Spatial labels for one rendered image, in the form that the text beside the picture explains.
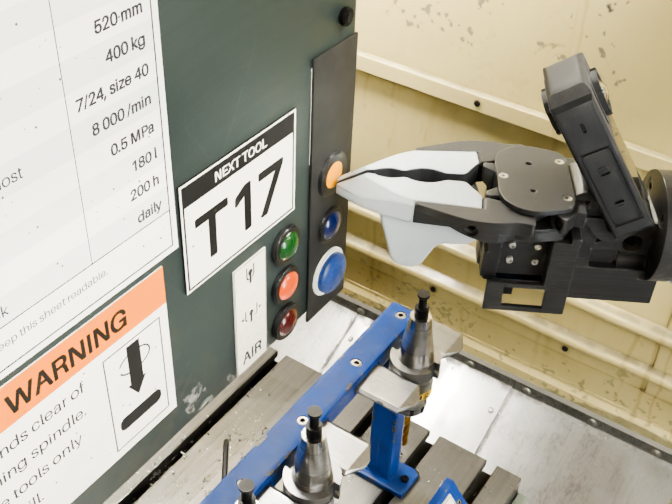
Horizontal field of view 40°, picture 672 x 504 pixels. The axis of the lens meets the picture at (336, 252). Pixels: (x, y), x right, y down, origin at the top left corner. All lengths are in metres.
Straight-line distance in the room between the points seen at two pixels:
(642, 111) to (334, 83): 0.78
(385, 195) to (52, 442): 0.24
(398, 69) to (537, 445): 0.66
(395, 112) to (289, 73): 0.97
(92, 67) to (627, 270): 0.37
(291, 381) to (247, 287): 1.00
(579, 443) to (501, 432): 0.13
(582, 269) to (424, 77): 0.82
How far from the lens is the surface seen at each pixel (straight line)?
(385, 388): 1.11
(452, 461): 1.46
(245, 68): 0.48
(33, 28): 0.37
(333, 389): 1.09
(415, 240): 0.59
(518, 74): 1.33
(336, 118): 0.57
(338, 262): 0.63
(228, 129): 0.48
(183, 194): 0.47
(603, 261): 0.62
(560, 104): 0.53
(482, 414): 1.64
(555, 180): 0.59
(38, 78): 0.37
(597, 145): 0.55
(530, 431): 1.62
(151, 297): 0.48
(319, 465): 0.98
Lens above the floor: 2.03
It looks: 39 degrees down
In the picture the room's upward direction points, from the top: 3 degrees clockwise
